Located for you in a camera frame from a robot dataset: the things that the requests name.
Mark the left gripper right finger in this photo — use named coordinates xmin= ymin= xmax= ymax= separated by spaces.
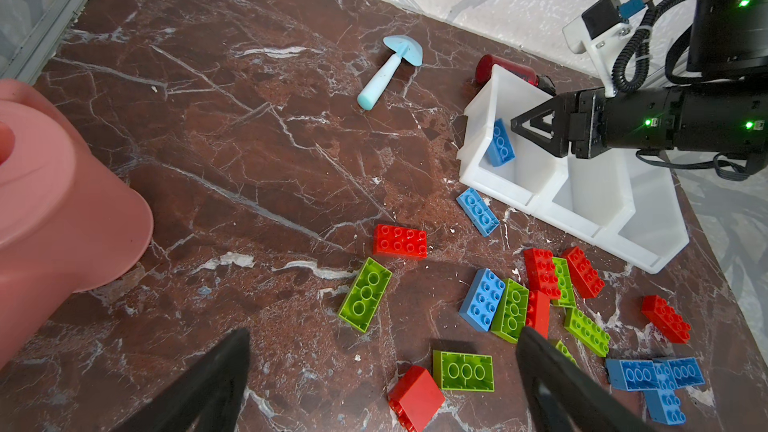
xmin=516 ymin=327 xmax=652 ymax=431

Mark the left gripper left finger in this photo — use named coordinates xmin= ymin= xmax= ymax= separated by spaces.
xmin=116 ymin=328 xmax=250 ymax=431

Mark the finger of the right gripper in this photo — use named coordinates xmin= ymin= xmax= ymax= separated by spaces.
xmin=511 ymin=95 xmax=569 ymax=132
xmin=512 ymin=125 xmax=569 ymax=158

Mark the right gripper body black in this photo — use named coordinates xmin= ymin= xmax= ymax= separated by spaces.
xmin=565 ymin=88 xmax=606 ymax=159

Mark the blue lego horizontal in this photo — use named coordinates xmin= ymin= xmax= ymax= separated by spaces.
xmin=485 ymin=118 xmax=516 ymax=167

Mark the green lego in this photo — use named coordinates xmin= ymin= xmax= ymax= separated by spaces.
xmin=554 ymin=340 xmax=578 ymax=365
xmin=432 ymin=350 xmax=495 ymax=393
xmin=564 ymin=308 xmax=610 ymax=358
xmin=338 ymin=258 xmax=392 ymax=333
xmin=490 ymin=279 xmax=529 ymax=344
xmin=552 ymin=257 xmax=576 ymax=308

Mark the blue lego T stem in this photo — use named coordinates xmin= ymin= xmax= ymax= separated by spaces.
xmin=643 ymin=363 xmax=686 ymax=425

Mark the blue lego diagonal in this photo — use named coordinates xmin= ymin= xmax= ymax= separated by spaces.
xmin=459 ymin=268 xmax=506 ymax=332

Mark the red lego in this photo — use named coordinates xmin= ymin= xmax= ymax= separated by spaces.
xmin=388 ymin=365 xmax=445 ymax=432
xmin=641 ymin=295 xmax=691 ymax=344
xmin=524 ymin=248 xmax=561 ymax=300
xmin=373 ymin=224 xmax=428 ymax=260

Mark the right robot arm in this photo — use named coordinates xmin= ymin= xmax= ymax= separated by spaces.
xmin=510 ymin=0 xmax=767 ymax=182

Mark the white left bin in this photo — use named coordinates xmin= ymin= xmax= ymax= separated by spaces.
xmin=457 ymin=65 xmax=568 ymax=214

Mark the white bin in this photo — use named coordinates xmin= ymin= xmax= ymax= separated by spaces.
xmin=534 ymin=150 xmax=636 ymax=251
xmin=597 ymin=149 xmax=689 ymax=274
xmin=457 ymin=65 xmax=568 ymax=214

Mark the white middle bin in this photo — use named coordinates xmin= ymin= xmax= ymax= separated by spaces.
xmin=534 ymin=150 xmax=636 ymax=251

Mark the red lego slim centre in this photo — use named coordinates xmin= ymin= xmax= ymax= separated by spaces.
xmin=526 ymin=290 xmax=550 ymax=339

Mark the green lego upright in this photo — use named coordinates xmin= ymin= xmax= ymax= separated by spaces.
xmin=552 ymin=257 xmax=576 ymax=308

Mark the green lego flat bottom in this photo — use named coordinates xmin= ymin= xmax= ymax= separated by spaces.
xmin=432 ymin=350 xmax=495 ymax=393

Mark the red lego diagonal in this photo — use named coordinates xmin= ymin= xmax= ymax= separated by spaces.
xmin=561 ymin=247 xmax=605 ymax=299

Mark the white right bin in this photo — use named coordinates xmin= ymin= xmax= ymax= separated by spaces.
xmin=597 ymin=149 xmax=689 ymax=274

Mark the red lego upright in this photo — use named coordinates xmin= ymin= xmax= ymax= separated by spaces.
xmin=524 ymin=248 xmax=561 ymax=300

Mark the red lego bottom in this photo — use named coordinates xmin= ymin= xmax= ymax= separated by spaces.
xmin=388 ymin=365 xmax=445 ymax=432

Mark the light blue toy shovel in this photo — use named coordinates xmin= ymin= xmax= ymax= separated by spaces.
xmin=357 ymin=35 xmax=423 ymax=111

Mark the pink watering can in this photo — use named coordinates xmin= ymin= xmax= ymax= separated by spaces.
xmin=1 ymin=79 xmax=154 ymax=364

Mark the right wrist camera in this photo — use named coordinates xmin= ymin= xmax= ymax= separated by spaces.
xmin=562 ymin=0 xmax=652 ymax=98

